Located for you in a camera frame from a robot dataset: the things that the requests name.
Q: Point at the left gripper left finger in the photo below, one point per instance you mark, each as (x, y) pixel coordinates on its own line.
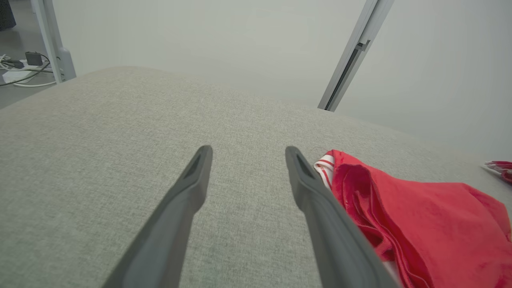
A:
(176, 224)

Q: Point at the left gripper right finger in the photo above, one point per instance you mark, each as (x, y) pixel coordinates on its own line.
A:
(332, 232)

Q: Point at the red jersey with white undershirt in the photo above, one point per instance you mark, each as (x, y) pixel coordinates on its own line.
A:
(432, 224)

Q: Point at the folded red knit garment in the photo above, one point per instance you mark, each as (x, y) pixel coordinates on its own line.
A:
(504, 170)

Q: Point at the black power adapter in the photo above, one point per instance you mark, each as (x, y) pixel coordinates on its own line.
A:
(34, 58)

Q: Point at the white power strip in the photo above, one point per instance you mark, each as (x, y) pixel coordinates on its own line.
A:
(16, 76)

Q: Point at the small black plug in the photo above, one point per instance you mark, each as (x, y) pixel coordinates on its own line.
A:
(15, 63)

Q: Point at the grey slotted partition post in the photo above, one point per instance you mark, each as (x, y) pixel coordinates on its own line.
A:
(370, 24)

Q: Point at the grey post with foot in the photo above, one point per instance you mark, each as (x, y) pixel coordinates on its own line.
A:
(48, 40)

